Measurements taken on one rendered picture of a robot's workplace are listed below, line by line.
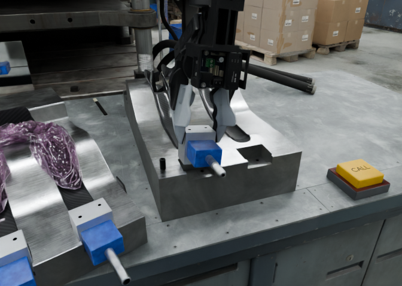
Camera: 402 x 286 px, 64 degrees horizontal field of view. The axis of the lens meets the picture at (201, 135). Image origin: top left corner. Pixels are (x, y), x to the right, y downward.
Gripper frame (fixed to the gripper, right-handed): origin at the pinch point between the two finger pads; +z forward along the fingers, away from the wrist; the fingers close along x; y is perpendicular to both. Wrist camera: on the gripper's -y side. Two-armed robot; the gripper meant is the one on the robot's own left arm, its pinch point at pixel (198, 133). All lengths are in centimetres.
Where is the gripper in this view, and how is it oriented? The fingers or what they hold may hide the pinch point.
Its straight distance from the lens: 50.8
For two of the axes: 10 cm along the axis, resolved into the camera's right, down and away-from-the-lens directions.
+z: -0.9, 9.5, 3.1
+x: 9.4, -0.2, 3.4
